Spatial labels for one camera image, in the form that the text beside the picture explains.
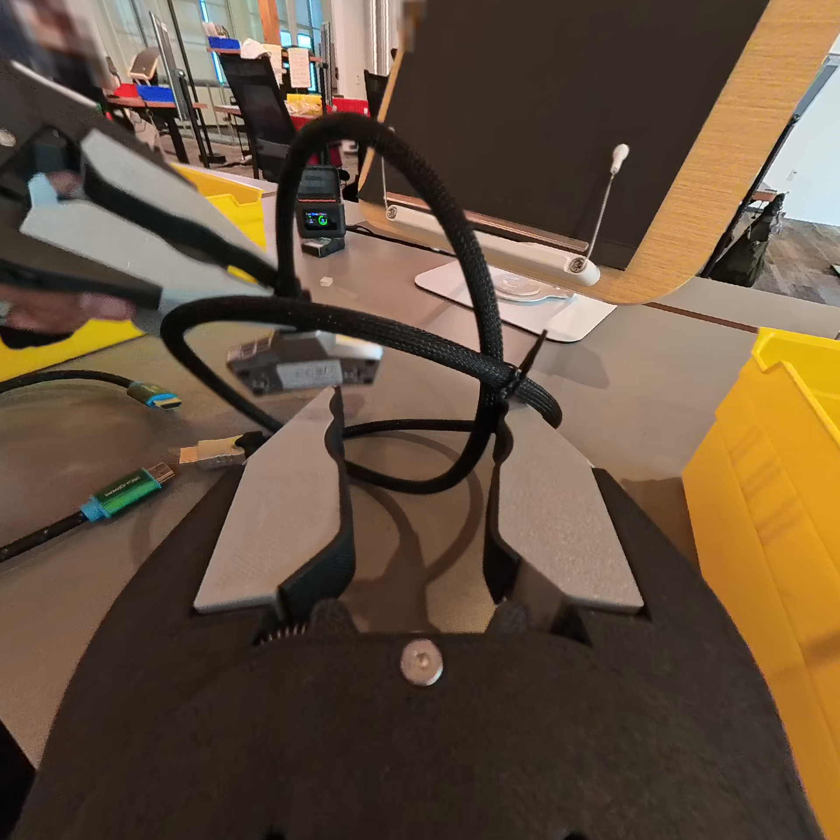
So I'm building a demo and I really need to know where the black office chair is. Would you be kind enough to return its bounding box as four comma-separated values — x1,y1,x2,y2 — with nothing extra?
217,51,299,183

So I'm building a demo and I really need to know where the black board on white stand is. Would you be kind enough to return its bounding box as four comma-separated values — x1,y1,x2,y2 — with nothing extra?
357,0,828,345

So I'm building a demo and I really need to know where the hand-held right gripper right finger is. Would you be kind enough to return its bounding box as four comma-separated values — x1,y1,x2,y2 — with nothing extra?
486,403,644,611

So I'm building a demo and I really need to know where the metal hdmi port hub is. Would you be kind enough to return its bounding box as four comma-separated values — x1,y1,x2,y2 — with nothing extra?
159,112,565,496

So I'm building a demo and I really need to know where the dark bag on floor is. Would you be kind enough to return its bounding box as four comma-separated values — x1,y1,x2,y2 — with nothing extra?
709,193,787,287

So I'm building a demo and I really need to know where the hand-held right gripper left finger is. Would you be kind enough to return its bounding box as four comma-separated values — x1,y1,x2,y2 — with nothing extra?
193,386,357,611

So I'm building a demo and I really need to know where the yellow plastic bin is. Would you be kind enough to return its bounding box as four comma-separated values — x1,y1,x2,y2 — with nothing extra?
682,327,840,840
0,163,269,383

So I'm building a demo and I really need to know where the person's left hand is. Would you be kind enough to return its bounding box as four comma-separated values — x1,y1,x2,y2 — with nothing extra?
0,289,139,333

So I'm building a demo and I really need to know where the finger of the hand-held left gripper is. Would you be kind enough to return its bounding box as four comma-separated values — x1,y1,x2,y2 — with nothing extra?
18,199,271,336
80,128,281,287

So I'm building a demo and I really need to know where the white tethered pin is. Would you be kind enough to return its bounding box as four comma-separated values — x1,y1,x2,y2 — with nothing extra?
571,143,631,273

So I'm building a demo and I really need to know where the black charging case with display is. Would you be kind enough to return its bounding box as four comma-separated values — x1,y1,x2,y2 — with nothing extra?
295,166,347,238

